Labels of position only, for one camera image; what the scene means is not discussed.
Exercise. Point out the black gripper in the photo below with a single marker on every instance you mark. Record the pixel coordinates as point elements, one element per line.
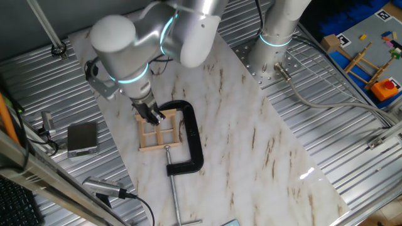
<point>147,110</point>

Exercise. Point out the small wooden window model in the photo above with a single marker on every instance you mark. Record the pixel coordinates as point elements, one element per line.
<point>159,138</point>

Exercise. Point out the black C-clamp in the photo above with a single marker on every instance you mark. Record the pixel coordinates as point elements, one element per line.
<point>191,132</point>

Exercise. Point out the silver digital scale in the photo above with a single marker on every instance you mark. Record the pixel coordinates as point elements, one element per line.
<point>82,136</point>

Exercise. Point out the white marble pattern board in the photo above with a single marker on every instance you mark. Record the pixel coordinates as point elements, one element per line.
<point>235,141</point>

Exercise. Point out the teal flat device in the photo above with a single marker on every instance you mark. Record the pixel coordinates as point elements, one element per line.
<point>230,223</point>

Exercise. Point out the metal stand rod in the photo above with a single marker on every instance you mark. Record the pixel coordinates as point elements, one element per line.
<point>44,25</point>

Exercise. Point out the orange pole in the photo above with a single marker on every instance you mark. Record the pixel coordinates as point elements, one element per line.
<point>6,119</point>

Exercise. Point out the black keyboard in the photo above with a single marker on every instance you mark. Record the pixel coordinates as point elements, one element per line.
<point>15,207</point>

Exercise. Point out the wooden cube block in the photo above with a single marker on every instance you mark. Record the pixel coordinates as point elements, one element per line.
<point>329,44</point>

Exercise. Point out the black white fiducial marker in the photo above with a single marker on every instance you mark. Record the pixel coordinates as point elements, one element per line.
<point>397,82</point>
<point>383,15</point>
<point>344,40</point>

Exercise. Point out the wooden stick rack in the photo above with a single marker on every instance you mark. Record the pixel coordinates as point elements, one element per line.
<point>355,61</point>

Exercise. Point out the blue foam mat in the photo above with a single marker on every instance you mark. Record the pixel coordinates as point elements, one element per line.
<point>345,15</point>

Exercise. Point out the yellow toy brick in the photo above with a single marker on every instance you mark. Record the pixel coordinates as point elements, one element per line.
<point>362,37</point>

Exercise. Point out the orange box red button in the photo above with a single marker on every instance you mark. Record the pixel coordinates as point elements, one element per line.
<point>381,91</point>

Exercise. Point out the grey brick baseplate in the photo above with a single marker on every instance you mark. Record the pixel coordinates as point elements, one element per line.
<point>372,28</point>

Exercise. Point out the pink toy brick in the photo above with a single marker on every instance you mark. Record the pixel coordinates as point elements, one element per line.
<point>389,44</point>

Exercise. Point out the blue toy brick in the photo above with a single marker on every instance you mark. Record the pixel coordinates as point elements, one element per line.
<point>386,34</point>

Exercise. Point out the green toy brick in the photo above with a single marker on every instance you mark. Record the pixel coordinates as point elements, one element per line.
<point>395,55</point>

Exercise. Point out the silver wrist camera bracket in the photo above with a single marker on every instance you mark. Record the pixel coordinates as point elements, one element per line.
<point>105,88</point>

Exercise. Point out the silver ridged camera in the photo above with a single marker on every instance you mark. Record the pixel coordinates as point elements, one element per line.
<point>100,186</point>

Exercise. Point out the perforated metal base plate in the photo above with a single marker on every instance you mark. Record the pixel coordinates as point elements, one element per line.
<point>248,67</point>

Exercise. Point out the small silver camera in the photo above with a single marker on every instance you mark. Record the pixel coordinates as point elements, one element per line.
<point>47,122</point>

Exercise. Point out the aluminium frame bar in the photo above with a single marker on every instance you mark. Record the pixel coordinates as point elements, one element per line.
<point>47,179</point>

